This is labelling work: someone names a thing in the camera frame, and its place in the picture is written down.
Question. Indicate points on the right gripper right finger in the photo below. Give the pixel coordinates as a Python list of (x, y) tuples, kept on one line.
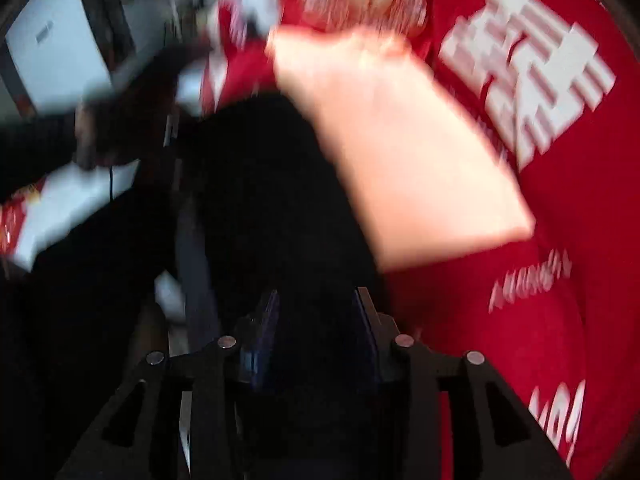
[(443, 417)]

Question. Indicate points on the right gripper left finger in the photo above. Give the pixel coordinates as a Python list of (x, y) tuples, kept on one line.
[(178, 417)]

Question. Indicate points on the black pants with grey waistband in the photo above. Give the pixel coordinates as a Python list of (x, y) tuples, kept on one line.
[(246, 206)]

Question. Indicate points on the white appliance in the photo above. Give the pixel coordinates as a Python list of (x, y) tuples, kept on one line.
[(55, 54)]

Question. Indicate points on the white cloth sheet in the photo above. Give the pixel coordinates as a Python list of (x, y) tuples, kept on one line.
[(424, 180)]

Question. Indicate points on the red sofa cover with characters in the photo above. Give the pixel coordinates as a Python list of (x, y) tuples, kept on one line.
[(555, 88)]

